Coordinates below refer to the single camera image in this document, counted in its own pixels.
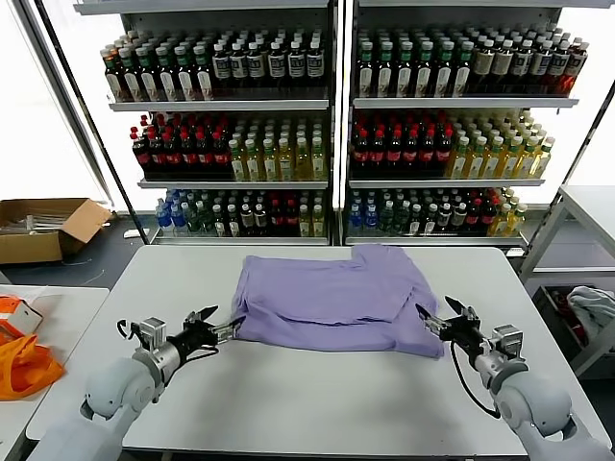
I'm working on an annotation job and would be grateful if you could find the clear plastic packaging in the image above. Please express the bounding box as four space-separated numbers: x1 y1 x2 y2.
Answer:
0 214 66 236

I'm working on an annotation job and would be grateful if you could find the red item in crate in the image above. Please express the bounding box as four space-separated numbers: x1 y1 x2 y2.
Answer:
551 289 588 346

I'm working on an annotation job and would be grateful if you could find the dark drink bottle beige label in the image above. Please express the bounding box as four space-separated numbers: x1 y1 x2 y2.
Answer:
473 39 497 96
492 39 516 96

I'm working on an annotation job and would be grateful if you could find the cola bottle red cap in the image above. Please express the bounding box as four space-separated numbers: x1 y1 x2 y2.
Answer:
417 129 437 180
352 129 372 180
210 130 232 182
180 130 201 182
132 128 154 182
195 130 216 182
368 129 388 180
147 129 169 182
433 128 455 180
162 130 185 182
384 129 405 180
401 129 422 180

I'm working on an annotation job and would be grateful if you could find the black frame pole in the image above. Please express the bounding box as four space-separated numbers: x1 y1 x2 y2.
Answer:
576 90 615 193
34 0 150 247

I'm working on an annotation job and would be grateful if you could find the black plastic crate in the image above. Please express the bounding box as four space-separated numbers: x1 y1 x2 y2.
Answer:
531 284 615 348

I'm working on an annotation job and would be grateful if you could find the grey metal shelf unit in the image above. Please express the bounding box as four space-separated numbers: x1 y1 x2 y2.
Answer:
338 0 580 249
74 0 338 247

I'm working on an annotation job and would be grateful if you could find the dark tea bottle green label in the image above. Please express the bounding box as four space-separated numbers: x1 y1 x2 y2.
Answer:
375 41 396 99
191 43 215 102
356 41 376 99
395 41 415 99
154 44 178 103
172 44 197 103
415 41 436 98
434 41 456 98
117 46 141 104
454 41 476 97
135 45 159 103

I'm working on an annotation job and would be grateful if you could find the dark drink bottle white label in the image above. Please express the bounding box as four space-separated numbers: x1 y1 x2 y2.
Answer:
229 41 250 101
267 40 288 100
306 39 326 100
246 40 268 100
286 39 308 100
210 41 233 101

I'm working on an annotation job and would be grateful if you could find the grey metal frame table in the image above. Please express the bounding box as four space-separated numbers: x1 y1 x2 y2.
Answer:
518 184 615 380

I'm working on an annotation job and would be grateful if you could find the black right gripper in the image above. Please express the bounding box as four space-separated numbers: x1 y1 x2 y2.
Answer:
415 295 494 359

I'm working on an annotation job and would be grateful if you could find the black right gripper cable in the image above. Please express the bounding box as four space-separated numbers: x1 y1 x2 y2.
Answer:
449 341 504 420

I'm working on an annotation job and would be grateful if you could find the orange white box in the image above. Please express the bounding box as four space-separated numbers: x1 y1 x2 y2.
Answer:
0 295 45 343

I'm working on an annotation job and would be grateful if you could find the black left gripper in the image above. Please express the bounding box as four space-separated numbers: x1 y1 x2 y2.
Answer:
168 304 247 366

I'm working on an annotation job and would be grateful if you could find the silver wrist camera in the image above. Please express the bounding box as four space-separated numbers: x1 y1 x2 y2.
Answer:
128 315 168 352
490 324 526 360

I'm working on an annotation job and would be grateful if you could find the purple t-shirt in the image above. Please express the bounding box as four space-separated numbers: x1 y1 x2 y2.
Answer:
232 243 446 360

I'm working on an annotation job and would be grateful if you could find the white grey crumpled cloth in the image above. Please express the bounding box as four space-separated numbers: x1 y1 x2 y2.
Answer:
565 285 615 345

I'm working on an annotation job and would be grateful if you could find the dark tea bottle orange label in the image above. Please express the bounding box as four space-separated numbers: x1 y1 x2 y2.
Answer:
102 46 125 104

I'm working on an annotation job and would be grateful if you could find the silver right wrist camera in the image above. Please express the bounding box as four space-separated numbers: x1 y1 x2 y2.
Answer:
490 324 526 360

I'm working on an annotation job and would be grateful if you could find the dark drink bottle blue label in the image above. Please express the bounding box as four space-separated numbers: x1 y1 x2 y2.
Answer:
511 39 535 96
546 40 573 96
529 39 554 96

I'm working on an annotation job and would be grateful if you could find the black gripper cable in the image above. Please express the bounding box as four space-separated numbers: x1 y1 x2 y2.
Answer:
449 341 504 420
187 343 223 361

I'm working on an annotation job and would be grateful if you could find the yellow juice bottle green label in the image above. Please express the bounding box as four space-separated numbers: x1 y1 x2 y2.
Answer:
482 136 506 181
465 136 489 181
309 136 328 182
516 136 540 181
260 137 280 182
530 136 556 181
277 137 295 182
293 137 311 182
449 136 472 181
228 138 247 182
243 137 263 182
499 136 524 181

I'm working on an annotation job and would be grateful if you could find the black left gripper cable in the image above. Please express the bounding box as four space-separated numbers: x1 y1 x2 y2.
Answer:
187 343 223 361

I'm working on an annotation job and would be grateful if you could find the orange cloth bag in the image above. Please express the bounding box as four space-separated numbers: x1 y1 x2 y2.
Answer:
0 333 66 402

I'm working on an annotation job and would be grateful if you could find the open cardboard box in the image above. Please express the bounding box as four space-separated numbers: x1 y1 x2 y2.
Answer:
0 198 114 266

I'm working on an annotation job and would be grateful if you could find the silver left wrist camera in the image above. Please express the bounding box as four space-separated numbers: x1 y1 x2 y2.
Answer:
128 315 168 352

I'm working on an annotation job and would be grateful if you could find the white side table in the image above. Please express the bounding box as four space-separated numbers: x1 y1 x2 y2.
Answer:
0 285 112 461

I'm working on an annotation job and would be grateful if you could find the red drink bottle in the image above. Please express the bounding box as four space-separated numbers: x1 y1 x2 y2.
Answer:
559 41 591 96

